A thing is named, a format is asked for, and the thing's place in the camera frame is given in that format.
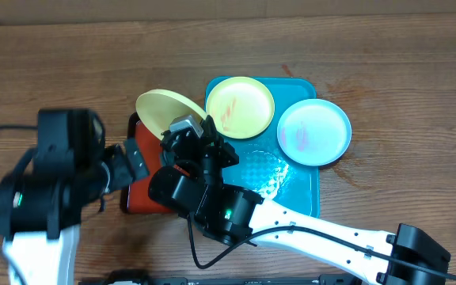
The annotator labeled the black tray with red water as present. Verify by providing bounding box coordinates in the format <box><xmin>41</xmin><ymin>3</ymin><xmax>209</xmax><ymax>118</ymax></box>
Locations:
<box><xmin>120</xmin><ymin>112</ymin><xmax>173</xmax><ymax>215</ymax></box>

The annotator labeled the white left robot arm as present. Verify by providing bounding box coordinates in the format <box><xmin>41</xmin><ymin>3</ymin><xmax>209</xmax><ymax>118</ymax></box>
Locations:
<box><xmin>0</xmin><ymin>108</ymin><xmax>149</xmax><ymax>284</ymax></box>

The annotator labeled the blue plastic tray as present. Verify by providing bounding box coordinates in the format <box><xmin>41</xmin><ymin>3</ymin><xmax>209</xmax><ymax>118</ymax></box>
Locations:
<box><xmin>205</xmin><ymin>76</ymin><xmax>320</xmax><ymax>218</ymax></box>

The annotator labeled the yellow plate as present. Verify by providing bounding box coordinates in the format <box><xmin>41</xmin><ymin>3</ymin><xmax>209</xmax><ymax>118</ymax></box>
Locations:
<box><xmin>135</xmin><ymin>89</ymin><xmax>207</xmax><ymax>140</ymax></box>
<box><xmin>205</xmin><ymin>77</ymin><xmax>276</xmax><ymax>139</ymax></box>

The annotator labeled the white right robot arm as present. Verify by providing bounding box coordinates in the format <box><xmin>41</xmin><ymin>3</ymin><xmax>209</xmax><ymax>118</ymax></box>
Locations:
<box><xmin>149</xmin><ymin>115</ymin><xmax>451</xmax><ymax>284</ymax></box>

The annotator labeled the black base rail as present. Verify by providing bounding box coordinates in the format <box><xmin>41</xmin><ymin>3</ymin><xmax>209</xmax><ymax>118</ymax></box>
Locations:
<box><xmin>78</xmin><ymin>269</ymin><xmax>363</xmax><ymax>285</ymax></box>

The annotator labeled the light blue plate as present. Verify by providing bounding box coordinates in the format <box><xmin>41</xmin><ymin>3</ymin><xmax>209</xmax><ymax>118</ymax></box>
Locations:
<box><xmin>277</xmin><ymin>99</ymin><xmax>352</xmax><ymax>166</ymax></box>

